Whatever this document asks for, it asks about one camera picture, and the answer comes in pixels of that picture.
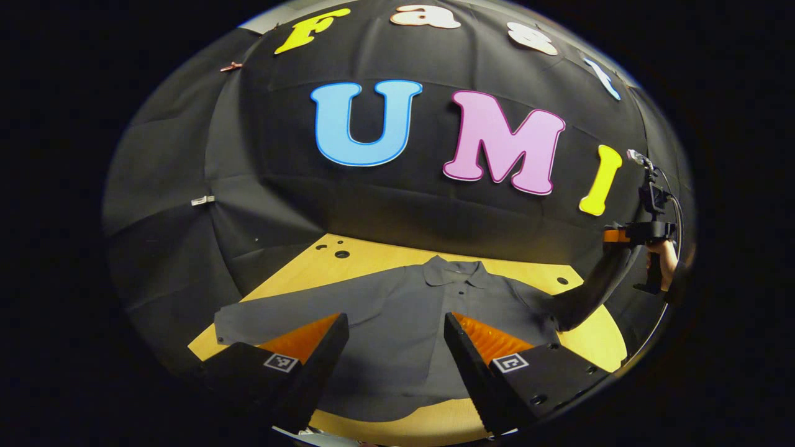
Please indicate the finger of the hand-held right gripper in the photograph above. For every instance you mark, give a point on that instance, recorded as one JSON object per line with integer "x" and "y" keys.
{"x": 590, "y": 292}

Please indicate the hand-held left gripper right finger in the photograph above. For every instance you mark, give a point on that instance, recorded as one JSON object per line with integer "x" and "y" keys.
{"x": 472, "y": 379}

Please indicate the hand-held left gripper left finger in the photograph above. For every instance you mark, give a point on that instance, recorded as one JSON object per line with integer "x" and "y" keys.
{"x": 320, "y": 372}

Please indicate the grey collared shirt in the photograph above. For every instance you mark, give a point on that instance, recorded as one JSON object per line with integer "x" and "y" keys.
{"x": 397, "y": 304}

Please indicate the white backdrop clip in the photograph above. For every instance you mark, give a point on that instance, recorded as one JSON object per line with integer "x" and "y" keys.
{"x": 202, "y": 200}

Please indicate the black backdrop cloth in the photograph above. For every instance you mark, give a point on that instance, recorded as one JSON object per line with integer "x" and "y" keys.
{"x": 248, "y": 155}

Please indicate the copper backdrop clip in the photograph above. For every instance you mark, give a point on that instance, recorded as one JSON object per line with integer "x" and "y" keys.
{"x": 231, "y": 66}

